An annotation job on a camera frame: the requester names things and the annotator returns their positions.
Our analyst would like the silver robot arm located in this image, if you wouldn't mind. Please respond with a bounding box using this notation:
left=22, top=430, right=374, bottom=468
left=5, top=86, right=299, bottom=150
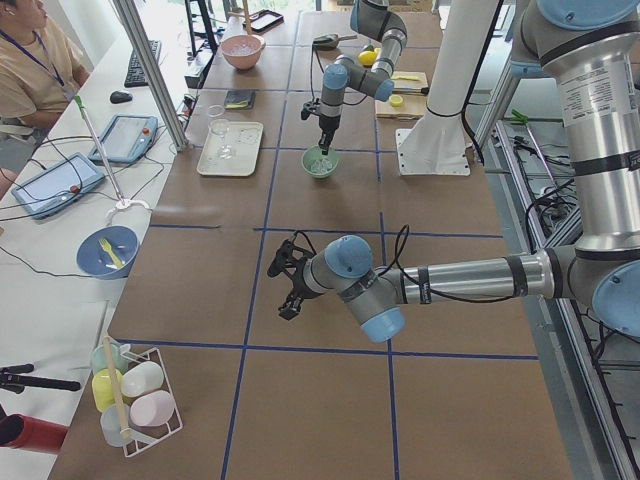
left=301, top=1, right=407, bottom=155
left=267, top=1, right=639, bottom=342

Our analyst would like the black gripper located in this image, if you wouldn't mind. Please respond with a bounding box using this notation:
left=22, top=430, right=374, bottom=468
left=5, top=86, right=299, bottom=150
left=301, top=99, right=341, bottom=154
left=267, top=238, right=313, bottom=320

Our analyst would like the blue teach pendant near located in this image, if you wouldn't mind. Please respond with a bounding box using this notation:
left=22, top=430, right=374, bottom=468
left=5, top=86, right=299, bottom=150
left=11, top=152, right=105, bottom=219

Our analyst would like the blue teach pendant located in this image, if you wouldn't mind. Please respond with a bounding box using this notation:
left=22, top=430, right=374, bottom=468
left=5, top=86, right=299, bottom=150
left=11, top=152, right=105, bottom=219
left=99, top=115, right=159, bottom=164

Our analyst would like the wooden cutting board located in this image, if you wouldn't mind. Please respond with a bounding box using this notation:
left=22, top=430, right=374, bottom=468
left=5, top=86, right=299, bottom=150
left=375, top=71, right=429, bottom=119

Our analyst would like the pink bowl with ice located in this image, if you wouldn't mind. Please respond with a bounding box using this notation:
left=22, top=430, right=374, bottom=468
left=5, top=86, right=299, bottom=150
left=220, top=35, right=266, bottom=70

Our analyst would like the small glass dish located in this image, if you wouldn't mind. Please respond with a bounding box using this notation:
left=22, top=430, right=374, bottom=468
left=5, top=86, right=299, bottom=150
left=207, top=105, right=226, bottom=118

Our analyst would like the steel knife handle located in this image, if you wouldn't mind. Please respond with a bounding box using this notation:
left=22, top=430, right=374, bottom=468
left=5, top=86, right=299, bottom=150
left=393, top=87, right=430, bottom=96

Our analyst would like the green tipped grabber stick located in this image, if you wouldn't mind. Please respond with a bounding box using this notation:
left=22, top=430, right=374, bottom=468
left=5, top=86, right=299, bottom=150
left=74, top=95, right=152, bottom=226

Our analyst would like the red cylinder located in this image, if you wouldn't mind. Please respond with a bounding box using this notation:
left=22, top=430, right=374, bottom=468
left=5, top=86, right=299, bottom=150
left=1, top=414, right=68, bottom=454

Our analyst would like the white wire rack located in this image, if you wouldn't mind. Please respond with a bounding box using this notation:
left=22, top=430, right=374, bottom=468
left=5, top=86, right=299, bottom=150
left=100, top=336, right=183, bottom=458

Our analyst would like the green ceramic bowl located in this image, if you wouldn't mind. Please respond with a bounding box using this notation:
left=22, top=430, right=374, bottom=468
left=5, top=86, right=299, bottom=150
left=301, top=146, right=339, bottom=179

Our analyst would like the white plastic cup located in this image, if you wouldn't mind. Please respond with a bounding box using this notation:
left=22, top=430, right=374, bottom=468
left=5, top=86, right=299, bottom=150
left=121, top=361, right=164, bottom=397

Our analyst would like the blue plastic tub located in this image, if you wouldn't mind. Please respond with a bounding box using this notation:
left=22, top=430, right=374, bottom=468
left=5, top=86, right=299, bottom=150
left=76, top=225, right=139, bottom=280

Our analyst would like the cream bear tray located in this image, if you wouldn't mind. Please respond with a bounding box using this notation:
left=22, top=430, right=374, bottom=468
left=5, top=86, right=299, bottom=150
left=196, top=120, right=263, bottom=177

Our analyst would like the black computer mouse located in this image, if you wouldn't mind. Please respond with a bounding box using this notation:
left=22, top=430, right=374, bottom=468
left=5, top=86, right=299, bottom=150
left=109, top=90, right=133, bottom=105

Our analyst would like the black computer keyboard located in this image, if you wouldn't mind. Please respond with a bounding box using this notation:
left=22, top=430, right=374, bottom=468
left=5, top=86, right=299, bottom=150
left=123, top=39, right=163, bottom=89

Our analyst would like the green plastic cup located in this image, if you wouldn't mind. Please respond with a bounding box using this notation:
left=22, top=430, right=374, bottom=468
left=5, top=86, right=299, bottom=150
left=90, top=342, right=130, bottom=377

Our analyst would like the clear plastic cup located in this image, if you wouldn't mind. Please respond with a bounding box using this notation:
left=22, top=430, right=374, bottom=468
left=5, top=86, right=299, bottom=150
left=100, top=404, right=132, bottom=447

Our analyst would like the blue teach pendant far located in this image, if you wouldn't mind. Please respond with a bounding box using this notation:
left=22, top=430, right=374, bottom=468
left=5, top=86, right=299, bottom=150
left=99, top=115, right=159, bottom=164

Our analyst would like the clear wine glass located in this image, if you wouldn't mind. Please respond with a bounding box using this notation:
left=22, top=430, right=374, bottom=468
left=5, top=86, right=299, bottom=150
left=209, top=117, right=234, bottom=159

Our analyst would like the grey folded cloth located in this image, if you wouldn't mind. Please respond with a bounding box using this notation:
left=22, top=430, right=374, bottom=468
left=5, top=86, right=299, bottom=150
left=224, top=89, right=256, bottom=110

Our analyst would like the steel ice scoop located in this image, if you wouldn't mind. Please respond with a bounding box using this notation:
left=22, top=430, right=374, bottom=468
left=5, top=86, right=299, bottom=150
left=312, top=34, right=358, bottom=51

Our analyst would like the pink plastic cup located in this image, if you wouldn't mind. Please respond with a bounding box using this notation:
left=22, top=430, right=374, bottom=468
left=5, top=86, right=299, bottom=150
left=130, top=390, right=176, bottom=427

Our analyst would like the yellow plastic knife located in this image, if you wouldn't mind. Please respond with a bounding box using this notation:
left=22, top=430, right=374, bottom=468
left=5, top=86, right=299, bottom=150
left=391, top=74, right=422, bottom=82

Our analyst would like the aluminium frame post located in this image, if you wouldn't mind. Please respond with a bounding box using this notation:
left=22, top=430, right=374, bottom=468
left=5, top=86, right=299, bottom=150
left=113, top=0, right=188, bottom=152

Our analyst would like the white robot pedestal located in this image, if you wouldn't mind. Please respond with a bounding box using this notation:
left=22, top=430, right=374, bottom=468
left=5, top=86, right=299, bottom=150
left=397, top=0, right=502, bottom=176

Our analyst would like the yellow plastic fork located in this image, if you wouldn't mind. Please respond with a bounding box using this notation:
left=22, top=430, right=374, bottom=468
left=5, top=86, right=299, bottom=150
left=99, top=237, right=124, bottom=269

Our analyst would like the lemon half slice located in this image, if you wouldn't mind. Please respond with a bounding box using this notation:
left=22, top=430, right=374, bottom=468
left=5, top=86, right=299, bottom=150
left=388, top=94, right=404, bottom=108

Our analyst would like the black camera tripod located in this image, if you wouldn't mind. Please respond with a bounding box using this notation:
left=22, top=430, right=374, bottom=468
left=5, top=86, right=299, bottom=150
left=1, top=364, right=82, bottom=394

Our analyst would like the yellow lemon upper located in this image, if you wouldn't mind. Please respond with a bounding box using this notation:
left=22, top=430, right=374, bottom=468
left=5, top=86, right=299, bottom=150
left=357, top=50, right=378, bottom=68

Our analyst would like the yellow plastic cup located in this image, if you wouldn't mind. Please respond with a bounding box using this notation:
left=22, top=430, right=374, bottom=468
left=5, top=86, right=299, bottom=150
left=91, top=368, right=115, bottom=412

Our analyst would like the seated person beige shirt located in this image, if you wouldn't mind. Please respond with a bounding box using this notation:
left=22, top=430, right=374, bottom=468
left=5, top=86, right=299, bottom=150
left=1, top=1, right=90, bottom=130

